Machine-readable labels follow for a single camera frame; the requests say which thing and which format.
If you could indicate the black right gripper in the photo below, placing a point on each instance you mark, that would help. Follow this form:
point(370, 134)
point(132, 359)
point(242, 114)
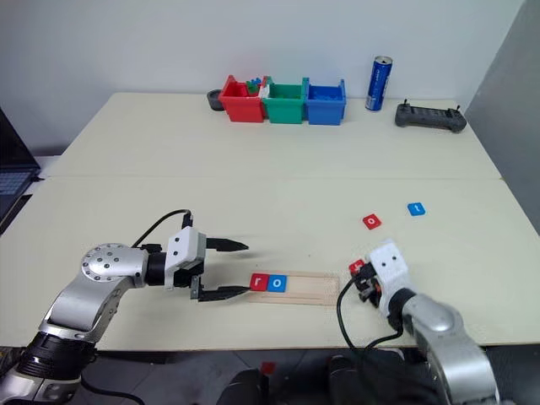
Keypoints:
point(371, 287)

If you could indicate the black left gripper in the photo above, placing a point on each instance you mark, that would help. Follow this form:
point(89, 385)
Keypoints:
point(185, 276)

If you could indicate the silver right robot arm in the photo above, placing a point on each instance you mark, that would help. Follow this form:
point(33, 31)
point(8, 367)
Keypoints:
point(443, 337)

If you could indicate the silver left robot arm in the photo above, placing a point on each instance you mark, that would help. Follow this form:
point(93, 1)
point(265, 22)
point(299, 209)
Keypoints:
point(99, 291)

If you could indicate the red r letter block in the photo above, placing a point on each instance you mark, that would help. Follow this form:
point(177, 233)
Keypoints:
point(258, 282)

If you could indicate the long wooden tray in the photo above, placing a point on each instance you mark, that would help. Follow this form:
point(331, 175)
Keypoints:
point(312, 289)

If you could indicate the blue o letter block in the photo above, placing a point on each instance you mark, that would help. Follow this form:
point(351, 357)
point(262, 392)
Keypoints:
point(277, 283)

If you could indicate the red o letter block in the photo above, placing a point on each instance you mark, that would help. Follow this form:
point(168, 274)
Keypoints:
point(372, 222)

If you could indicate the blue t letter block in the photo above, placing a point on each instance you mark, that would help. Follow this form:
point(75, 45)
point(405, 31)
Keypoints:
point(417, 209)

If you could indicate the red plastic bin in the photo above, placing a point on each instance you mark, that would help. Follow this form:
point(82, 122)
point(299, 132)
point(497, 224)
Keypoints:
point(242, 105)

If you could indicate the green plastic bin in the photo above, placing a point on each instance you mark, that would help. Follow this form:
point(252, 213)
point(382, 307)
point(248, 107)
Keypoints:
point(284, 105)

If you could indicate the blue plastic bin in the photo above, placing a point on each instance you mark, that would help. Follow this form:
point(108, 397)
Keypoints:
point(325, 107)

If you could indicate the grey remote controller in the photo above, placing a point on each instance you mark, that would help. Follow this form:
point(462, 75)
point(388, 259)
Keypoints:
point(430, 117)

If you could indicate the white small part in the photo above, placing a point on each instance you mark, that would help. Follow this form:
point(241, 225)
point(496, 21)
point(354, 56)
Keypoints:
point(264, 92)

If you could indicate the small coloured parts pile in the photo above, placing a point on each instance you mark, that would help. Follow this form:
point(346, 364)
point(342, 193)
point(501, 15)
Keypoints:
point(253, 84)

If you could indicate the blue drink can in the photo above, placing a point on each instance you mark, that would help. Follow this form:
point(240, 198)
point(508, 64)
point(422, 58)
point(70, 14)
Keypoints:
point(379, 84)

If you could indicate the black laptop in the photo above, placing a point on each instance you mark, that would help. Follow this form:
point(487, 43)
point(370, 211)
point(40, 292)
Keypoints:
point(12, 177)

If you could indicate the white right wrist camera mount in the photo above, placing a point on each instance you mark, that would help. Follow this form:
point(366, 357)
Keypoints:
point(390, 266)

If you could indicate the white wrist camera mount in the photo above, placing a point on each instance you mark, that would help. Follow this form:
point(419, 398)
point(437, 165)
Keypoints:
point(390, 266)
point(182, 249)

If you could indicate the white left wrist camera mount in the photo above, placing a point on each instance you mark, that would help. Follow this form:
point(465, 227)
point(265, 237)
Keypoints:
point(182, 249)

